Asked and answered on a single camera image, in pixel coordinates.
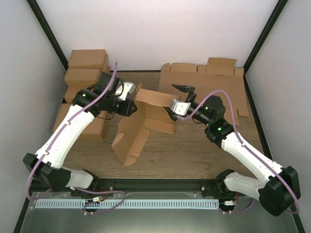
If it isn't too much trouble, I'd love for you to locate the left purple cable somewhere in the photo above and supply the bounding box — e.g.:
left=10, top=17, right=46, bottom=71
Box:
left=25, top=62, right=119, bottom=201

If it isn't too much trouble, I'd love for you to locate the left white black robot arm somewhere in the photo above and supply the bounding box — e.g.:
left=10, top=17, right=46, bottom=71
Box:
left=23, top=73, right=137, bottom=196

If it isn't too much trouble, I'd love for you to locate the stack of flat cardboard blanks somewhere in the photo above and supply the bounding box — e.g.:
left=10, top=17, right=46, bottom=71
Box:
left=158, top=57, right=249, bottom=126

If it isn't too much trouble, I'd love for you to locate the left black corner post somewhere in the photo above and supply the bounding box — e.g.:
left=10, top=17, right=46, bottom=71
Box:
left=26, top=0, right=69, bottom=70

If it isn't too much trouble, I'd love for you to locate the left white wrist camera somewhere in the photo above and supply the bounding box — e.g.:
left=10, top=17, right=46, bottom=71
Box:
left=115, top=82, right=136, bottom=101

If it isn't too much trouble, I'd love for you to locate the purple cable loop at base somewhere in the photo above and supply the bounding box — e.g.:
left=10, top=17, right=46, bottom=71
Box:
left=77, top=189, right=127, bottom=216

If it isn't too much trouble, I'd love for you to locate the black aluminium frame rail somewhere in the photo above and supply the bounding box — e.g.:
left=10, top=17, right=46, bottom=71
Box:
left=31, top=178, right=219, bottom=195

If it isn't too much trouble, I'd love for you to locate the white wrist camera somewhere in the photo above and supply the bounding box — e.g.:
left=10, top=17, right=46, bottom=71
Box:
left=170, top=99, right=191, bottom=118
left=115, top=82, right=136, bottom=101

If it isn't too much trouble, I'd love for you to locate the light blue slotted cable duct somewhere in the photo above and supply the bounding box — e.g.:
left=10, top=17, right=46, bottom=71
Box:
left=35, top=199, right=219, bottom=210

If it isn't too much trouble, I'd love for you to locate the large front folded cardboard box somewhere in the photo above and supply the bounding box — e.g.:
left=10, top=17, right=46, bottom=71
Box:
left=52, top=103, right=108, bottom=140

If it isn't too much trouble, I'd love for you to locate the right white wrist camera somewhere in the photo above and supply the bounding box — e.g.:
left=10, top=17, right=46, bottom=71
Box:
left=170, top=99, right=191, bottom=118

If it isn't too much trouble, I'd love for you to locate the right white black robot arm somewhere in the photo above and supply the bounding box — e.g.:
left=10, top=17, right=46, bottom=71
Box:
left=165, top=84, right=301, bottom=216

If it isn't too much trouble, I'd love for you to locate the right black corner post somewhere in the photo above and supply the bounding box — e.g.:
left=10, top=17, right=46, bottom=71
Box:
left=243, top=0, right=290, bottom=73

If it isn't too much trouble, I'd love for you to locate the black corner post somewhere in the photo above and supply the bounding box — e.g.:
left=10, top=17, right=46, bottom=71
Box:
left=26, top=0, right=69, bottom=70
left=243, top=0, right=290, bottom=73

